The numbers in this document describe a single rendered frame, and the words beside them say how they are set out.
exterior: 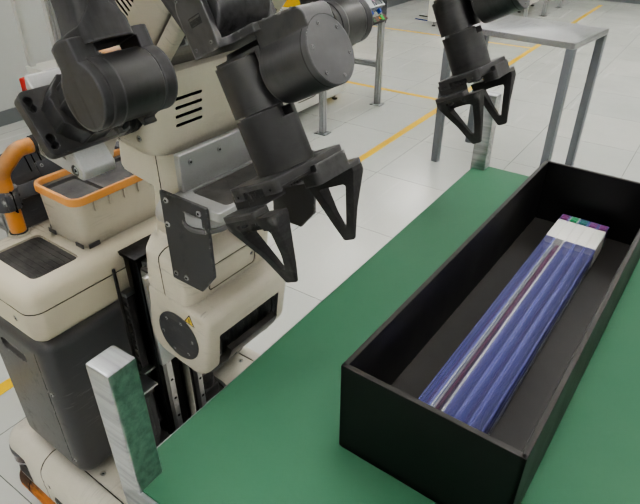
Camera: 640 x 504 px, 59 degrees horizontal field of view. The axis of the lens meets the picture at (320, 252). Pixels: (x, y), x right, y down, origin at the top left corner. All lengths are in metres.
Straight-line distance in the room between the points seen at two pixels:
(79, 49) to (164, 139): 0.23
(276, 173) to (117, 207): 0.75
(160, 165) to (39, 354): 0.48
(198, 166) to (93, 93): 0.27
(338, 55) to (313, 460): 0.38
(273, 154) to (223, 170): 0.41
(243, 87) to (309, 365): 0.33
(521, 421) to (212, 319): 0.57
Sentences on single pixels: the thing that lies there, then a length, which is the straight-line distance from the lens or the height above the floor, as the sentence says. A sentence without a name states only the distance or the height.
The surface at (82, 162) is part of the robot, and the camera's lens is 0.80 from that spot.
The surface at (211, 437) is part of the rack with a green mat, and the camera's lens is 0.63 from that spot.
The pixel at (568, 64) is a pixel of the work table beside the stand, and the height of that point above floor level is 0.70.
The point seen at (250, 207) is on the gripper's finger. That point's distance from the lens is 0.53.
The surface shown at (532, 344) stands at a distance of 0.69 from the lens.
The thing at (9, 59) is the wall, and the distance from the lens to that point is 4.64.
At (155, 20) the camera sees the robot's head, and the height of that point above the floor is 1.28.
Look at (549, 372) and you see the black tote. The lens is 0.71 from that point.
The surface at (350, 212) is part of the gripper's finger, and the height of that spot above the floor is 1.15.
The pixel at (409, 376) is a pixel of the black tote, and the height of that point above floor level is 0.96.
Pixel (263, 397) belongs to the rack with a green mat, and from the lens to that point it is 0.66.
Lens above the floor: 1.43
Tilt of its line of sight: 33 degrees down
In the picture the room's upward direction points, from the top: straight up
